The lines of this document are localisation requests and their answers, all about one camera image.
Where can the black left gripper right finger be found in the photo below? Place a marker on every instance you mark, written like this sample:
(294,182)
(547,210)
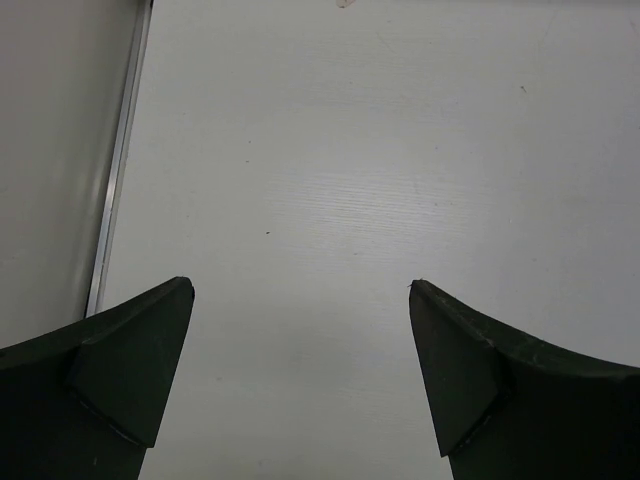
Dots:
(507,405)

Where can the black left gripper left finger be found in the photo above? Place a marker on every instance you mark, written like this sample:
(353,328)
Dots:
(86,401)

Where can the aluminium table edge rail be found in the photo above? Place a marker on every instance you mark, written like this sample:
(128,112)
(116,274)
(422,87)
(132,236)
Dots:
(117,164)

